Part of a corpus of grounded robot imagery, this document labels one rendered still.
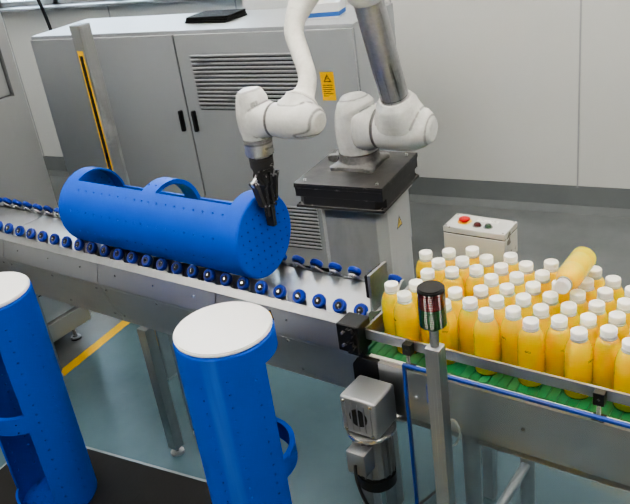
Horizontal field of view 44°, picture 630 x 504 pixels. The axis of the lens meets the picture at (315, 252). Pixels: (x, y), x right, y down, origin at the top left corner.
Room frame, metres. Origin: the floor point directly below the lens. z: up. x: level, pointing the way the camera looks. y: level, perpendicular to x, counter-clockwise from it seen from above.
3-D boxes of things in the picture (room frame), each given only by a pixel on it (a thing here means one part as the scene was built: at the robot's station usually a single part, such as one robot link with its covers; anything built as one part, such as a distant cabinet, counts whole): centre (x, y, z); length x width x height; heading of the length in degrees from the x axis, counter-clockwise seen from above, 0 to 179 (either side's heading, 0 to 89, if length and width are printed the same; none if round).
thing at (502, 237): (2.15, -0.51, 1.05); 0.20 x 0.10 x 0.10; 52
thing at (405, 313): (1.83, -0.22, 0.98); 0.07 x 0.07 x 0.16
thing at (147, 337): (2.65, 0.70, 0.31); 0.06 x 0.06 x 0.63; 52
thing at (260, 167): (2.31, 0.12, 1.32); 0.08 x 0.07 x 0.09; 142
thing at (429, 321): (1.53, -0.25, 1.18); 0.06 x 0.06 x 0.05
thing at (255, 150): (2.31, 0.12, 1.39); 0.09 x 0.09 x 0.06
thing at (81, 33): (3.23, 0.80, 0.85); 0.06 x 0.06 x 1.70; 52
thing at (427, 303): (1.53, -0.25, 1.23); 0.06 x 0.06 x 0.04
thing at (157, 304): (2.70, 0.65, 0.79); 2.17 x 0.29 x 0.34; 52
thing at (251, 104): (2.30, 0.11, 1.50); 0.13 x 0.11 x 0.16; 53
